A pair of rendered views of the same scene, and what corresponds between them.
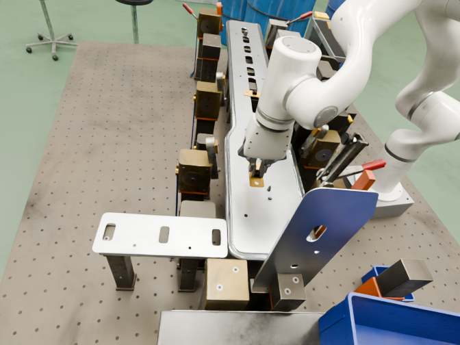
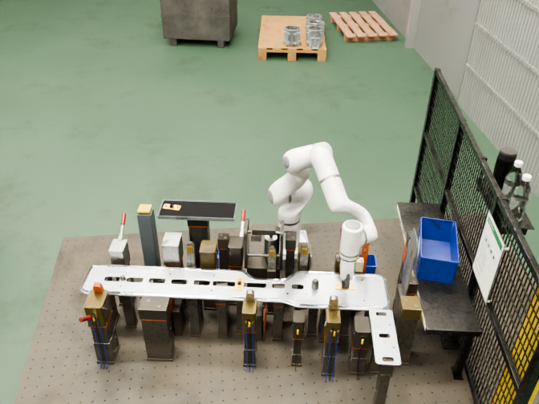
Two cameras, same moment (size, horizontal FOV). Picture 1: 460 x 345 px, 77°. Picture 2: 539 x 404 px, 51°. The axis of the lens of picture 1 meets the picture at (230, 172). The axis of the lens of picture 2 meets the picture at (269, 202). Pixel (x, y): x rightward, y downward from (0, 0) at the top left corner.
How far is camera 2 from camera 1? 2.15 m
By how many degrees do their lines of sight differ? 56
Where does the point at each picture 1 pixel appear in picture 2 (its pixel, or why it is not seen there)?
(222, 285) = (415, 305)
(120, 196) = not seen: outside the picture
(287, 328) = (423, 288)
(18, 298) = not seen: outside the picture
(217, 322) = (427, 311)
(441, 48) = (305, 175)
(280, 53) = (359, 232)
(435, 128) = (306, 196)
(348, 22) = (348, 205)
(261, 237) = (377, 296)
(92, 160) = not seen: outside the picture
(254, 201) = (353, 296)
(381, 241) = (327, 260)
